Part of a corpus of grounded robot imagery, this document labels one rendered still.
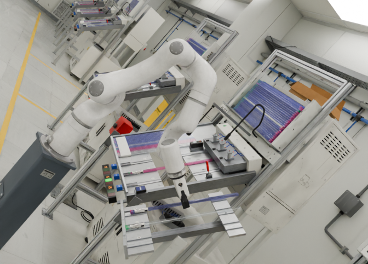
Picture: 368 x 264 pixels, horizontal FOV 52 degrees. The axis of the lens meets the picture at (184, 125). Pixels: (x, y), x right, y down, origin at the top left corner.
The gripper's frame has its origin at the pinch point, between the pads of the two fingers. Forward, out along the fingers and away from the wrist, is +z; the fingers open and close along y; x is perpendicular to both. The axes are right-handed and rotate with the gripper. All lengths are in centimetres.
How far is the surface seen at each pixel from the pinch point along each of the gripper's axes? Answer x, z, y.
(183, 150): -11, 3, 61
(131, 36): -13, -22, 495
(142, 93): 1, -11, 167
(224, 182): -24.4, 11.2, 24.7
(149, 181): 13.8, 0.6, 31.6
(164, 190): 7.3, 2.7, 21.4
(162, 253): 16.1, 11.8, -13.7
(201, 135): -27, 4, 78
